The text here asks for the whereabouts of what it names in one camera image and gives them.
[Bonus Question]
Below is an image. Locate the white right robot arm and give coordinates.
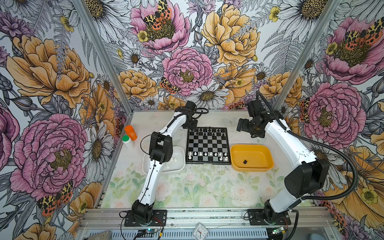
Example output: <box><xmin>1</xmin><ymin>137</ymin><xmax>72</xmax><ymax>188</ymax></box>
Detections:
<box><xmin>237</xmin><ymin>100</ymin><xmax>329</xmax><ymax>224</ymax></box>

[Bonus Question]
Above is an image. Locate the white rectangular tray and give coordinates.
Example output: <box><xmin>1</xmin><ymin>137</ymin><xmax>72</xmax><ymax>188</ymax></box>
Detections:
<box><xmin>142</xmin><ymin>146</ymin><xmax>186</xmax><ymax>175</ymax></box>

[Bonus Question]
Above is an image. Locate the green capped white bottle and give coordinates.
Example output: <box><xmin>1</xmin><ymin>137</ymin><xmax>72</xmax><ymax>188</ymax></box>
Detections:
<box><xmin>122</xmin><ymin>135</ymin><xmax>135</xmax><ymax>150</ymax></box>

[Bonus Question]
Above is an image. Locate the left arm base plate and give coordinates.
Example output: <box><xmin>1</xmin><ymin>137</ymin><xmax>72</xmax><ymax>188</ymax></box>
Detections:
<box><xmin>124</xmin><ymin>210</ymin><xmax>168</xmax><ymax>227</ymax></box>

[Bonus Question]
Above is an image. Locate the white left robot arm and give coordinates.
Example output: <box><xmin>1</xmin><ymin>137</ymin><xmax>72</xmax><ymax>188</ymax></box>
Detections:
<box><xmin>131</xmin><ymin>101</ymin><xmax>198</xmax><ymax>225</ymax></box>

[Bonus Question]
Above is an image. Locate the black white chess board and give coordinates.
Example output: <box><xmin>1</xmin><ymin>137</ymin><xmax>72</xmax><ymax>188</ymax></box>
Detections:
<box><xmin>186</xmin><ymin>127</ymin><xmax>231</xmax><ymax>165</ymax></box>

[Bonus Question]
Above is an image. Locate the orange capped bottle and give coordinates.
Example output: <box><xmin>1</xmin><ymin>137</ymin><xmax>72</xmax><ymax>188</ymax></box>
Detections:
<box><xmin>124</xmin><ymin>125</ymin><xmax>138</xmax><ymax>141</ymax></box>

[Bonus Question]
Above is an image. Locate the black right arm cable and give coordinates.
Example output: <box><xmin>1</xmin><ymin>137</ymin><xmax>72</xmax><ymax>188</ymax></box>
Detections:
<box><xmin>256</xmin><ymin>89</ymin><xmax>359</xmax><ymax>202</ymax></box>

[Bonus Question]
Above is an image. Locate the aluminium front rail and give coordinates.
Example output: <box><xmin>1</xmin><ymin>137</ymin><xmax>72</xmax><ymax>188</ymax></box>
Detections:
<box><xmin>79</xmin><ymin>207</ymin><xmax>335</xmax><ymax>230</ymax></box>

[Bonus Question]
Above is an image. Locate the yellow rectangular tray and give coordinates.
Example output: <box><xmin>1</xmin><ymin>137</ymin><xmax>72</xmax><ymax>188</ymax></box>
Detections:
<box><xmin>230</xmin><ymin>144</ymin><xmax>274</xmax><ymax>172</ymax></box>

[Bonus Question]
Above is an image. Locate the small white clock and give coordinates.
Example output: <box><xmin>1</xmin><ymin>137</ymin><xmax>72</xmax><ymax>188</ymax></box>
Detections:
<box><xmin>193</xmin><ymin>223</ymin><xmax>209</xmax><ymax>240</ymax></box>

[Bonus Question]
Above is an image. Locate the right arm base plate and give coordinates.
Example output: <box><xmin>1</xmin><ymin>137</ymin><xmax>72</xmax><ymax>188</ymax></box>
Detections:
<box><xmin>244</xmin><ymin>209</ymin><xmax>292</xmax><ymax>226</ymax></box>

